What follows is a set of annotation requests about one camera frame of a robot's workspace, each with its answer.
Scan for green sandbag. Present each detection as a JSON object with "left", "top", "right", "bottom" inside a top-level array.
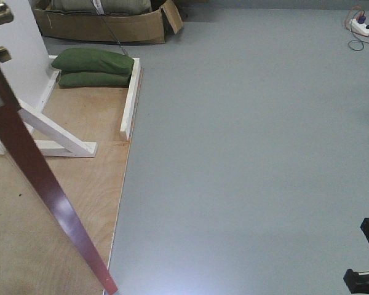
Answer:
[
  {"left": 59, "top": 72, "right": 131, "bottom": 88},
  {"left": 51, "top": 48, "right": 134, "bottom": 75}
]

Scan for brown wooden door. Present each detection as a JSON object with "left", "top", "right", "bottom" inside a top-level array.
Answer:
[{"left": 0, "top": 49, "right": 118, "bottom": 294}]

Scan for cardboard box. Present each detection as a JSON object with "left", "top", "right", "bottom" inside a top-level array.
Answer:
[{"left": 33, "top": 1, "right": 183, "bottom": 44}]

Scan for white wooden edge rail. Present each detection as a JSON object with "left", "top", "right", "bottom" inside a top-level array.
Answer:
[{"left": 119, "top": 58, "right": 143, "bottom": 141}]

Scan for white wooden brace frame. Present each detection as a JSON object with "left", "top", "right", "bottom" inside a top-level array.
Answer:
[{"left": 0, "top": 69, "right": 97, "bottom": 157}]

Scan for green sandbag top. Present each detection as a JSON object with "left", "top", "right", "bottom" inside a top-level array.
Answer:
[{"left": 51, "top": 48, "right": 134, "bottom": 75}]

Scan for lower green sandbag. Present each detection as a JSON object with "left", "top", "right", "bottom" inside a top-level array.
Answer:
[{"left": 59, "top": 72, "right": 131, "bottom": 88}]

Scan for black thin cable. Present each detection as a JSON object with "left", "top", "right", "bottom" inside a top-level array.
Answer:
[{"left": 348, "top": 39, "right": 369, "bottom": 52}]

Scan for grey sandbags in box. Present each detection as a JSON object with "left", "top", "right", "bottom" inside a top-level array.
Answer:
[{"left": 51, "top": 0, "right": 153, "bottom": 15}]

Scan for white power strip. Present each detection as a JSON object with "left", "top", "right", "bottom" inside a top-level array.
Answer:
[{"left": 349, "top": 18, "right": 369, "bottom": 36}]

